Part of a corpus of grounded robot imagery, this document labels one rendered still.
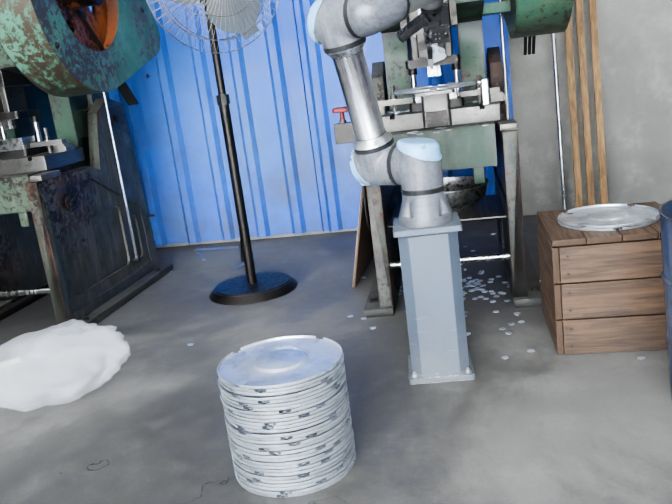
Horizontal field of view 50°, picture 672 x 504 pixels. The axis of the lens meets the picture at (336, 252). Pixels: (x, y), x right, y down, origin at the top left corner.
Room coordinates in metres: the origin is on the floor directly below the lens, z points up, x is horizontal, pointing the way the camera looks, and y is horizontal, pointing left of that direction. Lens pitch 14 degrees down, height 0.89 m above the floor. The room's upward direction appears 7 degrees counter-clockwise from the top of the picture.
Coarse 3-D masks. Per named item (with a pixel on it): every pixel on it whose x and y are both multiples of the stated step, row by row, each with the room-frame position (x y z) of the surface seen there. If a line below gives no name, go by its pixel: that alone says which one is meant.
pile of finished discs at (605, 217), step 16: (576, 208) 2.28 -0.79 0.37; (592, 208) 2.27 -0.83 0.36; (608, 208) 2.24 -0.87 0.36; (624, 208) 2.21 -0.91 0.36; (640, 208) 2.19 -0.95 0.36; (560, 224) 2.14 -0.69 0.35; (576, 224) 2.09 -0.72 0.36; (592, 224) 2.07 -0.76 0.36; (608, 224) 2.04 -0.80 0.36; (624, 224) 2.00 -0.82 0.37; (640, 224) 2.03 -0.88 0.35
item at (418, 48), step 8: (448, 0) 2.70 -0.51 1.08; (448, 8) 2.69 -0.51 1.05; (408, 16) 2.72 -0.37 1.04; (416, 16) 2.71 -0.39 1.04; (416, 32) 2.70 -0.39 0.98; (416, 40) 2.69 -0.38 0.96; (424, 40) 2.68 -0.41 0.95; (416, 48) 2.71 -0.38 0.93; (424, 48) 2.68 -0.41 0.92; (448, 48) 2.69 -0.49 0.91; (416, 56) 2.71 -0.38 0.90; (424, 56) 2.68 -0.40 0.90
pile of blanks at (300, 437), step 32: (224, 384) 1.49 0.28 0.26; (320, 384) 1.47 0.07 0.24; (224, 416) 1.54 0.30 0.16; (256, 416) 1.43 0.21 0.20; (288, 416) 1.42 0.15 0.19; (320, 416) 1.45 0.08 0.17; (256, 448) 1.44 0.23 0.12; (288, 448) 1.43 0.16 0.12; (320, 448) 1.46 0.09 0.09; (352, 448) 1.53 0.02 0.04; (256, 480) 1.45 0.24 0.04; (288, 480) 1.42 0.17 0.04; (320, 480) 1.45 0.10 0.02
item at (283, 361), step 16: (288, 336) 1.71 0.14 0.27; (304, 336) 1.70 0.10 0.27; (256, 352) 1.64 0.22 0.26; (272, 352) 1.61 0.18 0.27; (288, 352) 1.60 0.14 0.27; (304, 352) 1.59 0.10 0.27; (320, 352) 1.59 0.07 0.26; (336, 352) 1.58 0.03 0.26; (224, 368) 1.57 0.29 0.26; (240, 368) 1.56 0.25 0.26; (256, 368) 1.54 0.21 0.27; (272, 368) 1.52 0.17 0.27; (288, 368) 1.51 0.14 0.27; (304, 368) 1.51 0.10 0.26; (256, 384) 1.45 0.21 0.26; (272, 384) 1.44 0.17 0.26; (288, 384) 1.43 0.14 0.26
